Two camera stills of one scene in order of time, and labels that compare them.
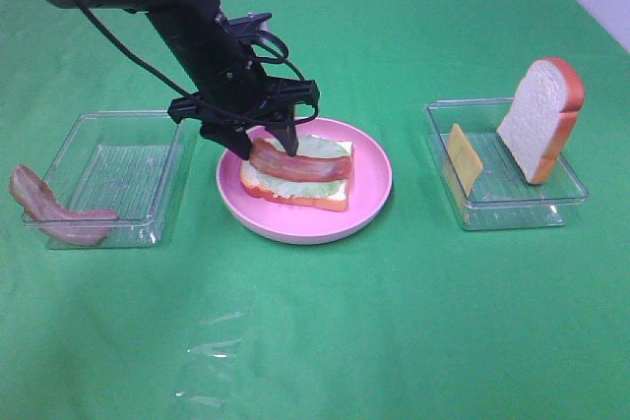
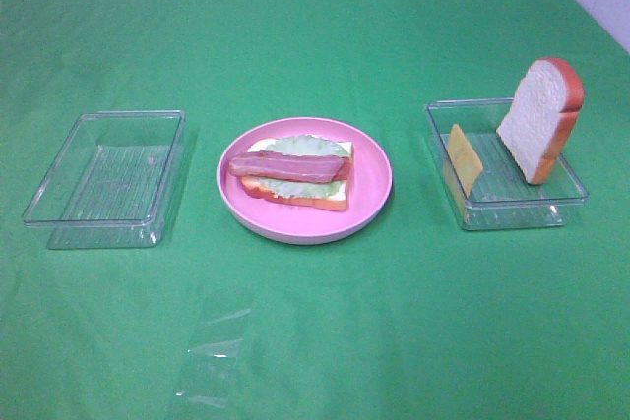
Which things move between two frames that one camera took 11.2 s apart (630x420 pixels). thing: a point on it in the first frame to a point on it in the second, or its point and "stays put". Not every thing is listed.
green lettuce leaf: x=308 y=146 stays put
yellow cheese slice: x=466 y=159 stays put
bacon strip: x=37 y=200 to x=290 y=166
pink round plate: x=368 y=192 stays put
